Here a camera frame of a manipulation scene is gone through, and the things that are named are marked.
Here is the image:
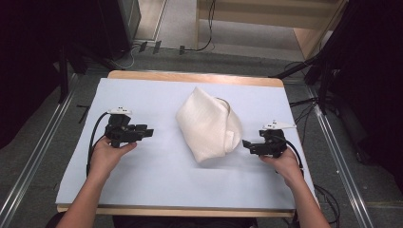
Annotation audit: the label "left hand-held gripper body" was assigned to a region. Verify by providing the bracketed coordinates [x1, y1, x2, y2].
[104, 106, 143, 148]

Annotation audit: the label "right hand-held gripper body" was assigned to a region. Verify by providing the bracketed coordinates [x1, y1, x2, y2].
[253, 120, 297, 159]

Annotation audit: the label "white mesh laundry bag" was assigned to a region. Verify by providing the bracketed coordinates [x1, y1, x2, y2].
[175, 85, 244, 164]

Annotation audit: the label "person's right hand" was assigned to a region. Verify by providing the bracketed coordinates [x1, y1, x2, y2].
[259, 148, 304, 188]

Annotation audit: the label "person's left hand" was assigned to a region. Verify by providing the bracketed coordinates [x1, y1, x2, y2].
[89, 137, 138, 182]

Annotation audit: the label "light blue table mat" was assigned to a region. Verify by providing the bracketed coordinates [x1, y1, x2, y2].
[55, 77, 317, 211]

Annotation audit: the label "wooden table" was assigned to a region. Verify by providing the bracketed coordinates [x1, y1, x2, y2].
[56, 69, 321, 219]

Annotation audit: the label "black metal stand with legs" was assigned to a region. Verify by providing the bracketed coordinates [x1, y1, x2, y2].
[268, 0, 350, 116]

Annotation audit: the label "person's dark clothing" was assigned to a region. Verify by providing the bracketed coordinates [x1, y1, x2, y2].
[112, 216, 259, 228]

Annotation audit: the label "black cabinet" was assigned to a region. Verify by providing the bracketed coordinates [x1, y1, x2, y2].
[94, 0, 142, 61]

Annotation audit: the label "light wooden shelf unit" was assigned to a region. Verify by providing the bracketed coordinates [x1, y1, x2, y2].
[193, 0, 350, 61]

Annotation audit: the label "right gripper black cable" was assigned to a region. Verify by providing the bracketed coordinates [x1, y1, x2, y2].
[278, 135, 304, 174]

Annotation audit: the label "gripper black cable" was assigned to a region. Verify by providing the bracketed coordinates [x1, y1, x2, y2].
[86, 111, 110, 177]
[278, 135, 304, 174]

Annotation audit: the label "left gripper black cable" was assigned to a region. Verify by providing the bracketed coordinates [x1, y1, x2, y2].
[86, 111, 110, 177]

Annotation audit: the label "thin black floor cables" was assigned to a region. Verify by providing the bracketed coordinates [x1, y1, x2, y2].
[288, 97, 320, 145]

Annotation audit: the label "white floor cable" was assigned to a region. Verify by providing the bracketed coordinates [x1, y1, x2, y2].
[110, 44, 141, 70]

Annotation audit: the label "metal floor rail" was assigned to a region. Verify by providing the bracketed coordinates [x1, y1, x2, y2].
[304, 85, 375, 228]
[0, 73, 79, 224]

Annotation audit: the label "looped black floor cable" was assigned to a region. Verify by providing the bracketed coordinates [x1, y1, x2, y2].
[313, 184, 342, 228]

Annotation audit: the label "hanging black cable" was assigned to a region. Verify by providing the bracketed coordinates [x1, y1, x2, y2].
[183, 0, 217, 53]

